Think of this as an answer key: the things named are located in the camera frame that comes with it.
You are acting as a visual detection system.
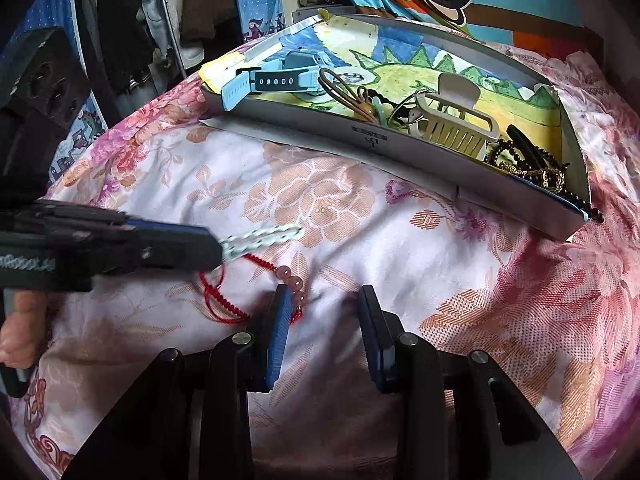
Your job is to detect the light blue smart watch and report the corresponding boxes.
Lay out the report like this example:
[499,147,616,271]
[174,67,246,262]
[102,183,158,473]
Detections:
[220,50,334,112]

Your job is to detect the hanging clothes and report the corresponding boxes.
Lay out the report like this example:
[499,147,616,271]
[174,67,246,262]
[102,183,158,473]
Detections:
[75,0,241,124]

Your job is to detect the gold chain bracelet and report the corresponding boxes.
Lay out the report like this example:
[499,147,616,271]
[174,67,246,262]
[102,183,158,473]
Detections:
[499,156,568,194]

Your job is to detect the red string bracelet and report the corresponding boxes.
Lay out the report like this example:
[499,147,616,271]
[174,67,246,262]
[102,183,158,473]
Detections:
[197,251,307,326]

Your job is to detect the black hair clip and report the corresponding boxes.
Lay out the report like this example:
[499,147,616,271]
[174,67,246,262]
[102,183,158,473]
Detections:
[506,125,549,170]

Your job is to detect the black beaded necklace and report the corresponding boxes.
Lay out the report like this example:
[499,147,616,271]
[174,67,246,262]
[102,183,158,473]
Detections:
[487,136,606,224]

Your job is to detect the grey tray with drawing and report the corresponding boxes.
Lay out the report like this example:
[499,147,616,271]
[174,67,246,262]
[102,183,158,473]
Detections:
[200,10,601,240]

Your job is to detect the left hand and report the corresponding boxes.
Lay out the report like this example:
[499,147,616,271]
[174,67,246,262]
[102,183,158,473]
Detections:
[0,290,48,370]

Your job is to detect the floral pink bed quilt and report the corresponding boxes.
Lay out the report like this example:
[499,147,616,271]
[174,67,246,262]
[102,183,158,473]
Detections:
[52,49,639,479]

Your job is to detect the cream claw hair clip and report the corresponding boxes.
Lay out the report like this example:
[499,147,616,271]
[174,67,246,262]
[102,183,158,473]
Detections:
[407,73,499,160]

